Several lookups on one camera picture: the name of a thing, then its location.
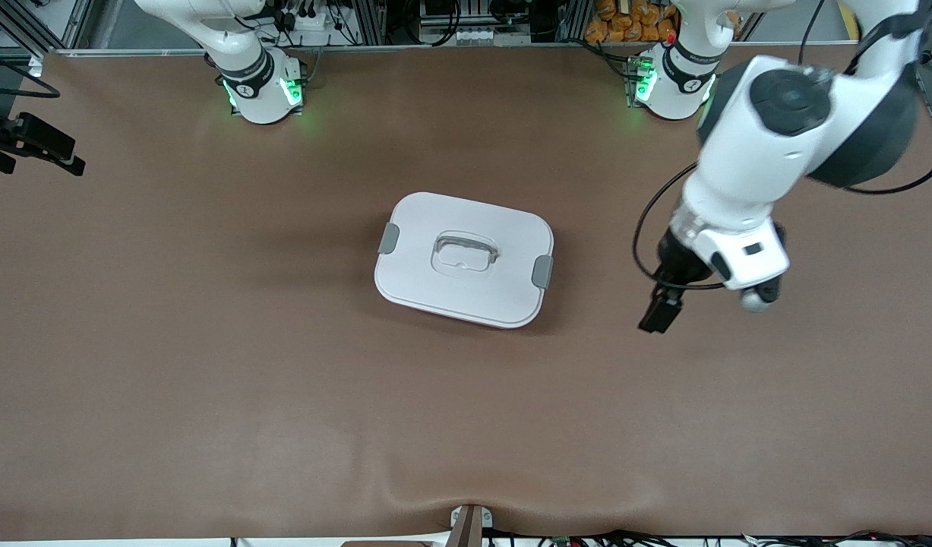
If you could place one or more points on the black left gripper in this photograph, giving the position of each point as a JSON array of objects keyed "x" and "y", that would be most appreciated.
[{"x": 677, "y": 262}]

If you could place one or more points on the brown table mat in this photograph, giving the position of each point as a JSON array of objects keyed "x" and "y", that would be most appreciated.
[{"x": 207, "y": 418}]

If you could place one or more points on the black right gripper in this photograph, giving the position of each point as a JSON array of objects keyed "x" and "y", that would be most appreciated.
[{"x": 8, "y": 137}]

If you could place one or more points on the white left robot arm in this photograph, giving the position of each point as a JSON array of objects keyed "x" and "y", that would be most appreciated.
[{"x": 747, "y": 152}]

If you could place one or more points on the white power strip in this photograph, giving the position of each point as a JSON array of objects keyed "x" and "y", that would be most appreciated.
[{"x": 314, "y": 21}]

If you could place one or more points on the white terminal strip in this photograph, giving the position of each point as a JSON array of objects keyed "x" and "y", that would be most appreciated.
[{"x": 477, "y": 34}]

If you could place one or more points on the aluminium frame profile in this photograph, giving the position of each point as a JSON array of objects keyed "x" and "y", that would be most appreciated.
[
  {"x": 26, "y": 29},
  {"x": 374, "y": 19},
  {"x": 572, "y": 19}
]

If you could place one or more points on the white box lid grey clips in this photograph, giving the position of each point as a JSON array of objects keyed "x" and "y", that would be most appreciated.
[{"x": 420, "y": 273}]

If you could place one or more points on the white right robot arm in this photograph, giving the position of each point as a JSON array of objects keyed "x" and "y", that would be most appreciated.
[{"x": 260, "y": 99}]

